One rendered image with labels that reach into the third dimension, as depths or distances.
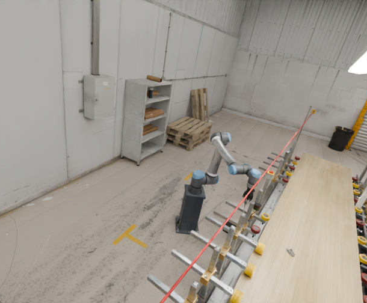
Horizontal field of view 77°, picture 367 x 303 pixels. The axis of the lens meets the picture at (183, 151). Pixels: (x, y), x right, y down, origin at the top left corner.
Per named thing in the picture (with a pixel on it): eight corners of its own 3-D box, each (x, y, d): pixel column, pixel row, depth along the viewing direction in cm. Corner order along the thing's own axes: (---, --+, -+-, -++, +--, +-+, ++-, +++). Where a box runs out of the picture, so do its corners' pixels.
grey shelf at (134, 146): (120, 158, 461) (125, 79, 397) (147, 145, 537) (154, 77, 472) (138, 166, 446) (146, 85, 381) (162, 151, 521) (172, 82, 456)
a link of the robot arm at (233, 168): (208, 129, 258) (234, 168, 207) (218, 130, 262) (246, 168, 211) (205, 137, 265) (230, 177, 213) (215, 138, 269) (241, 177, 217)
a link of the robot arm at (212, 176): (201, 179, 302) (216, 128, 264) (212, 179, 308) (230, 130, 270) (204, 187, 290) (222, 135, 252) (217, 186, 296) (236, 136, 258)
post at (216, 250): (198, 296, 162) (214, 247, 142) (201, 293, 165) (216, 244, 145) (203, 299, 160) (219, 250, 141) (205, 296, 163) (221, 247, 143)
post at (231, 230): (214, 272, 182) (230, 226, 162) (216, 269, 185) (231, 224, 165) (218, 275, 180) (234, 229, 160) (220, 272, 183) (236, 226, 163)
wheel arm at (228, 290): (170, 254, 161) (171, 250, 159) (173, 251, 164) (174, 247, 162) (236, 301, 138) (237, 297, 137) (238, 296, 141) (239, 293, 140)
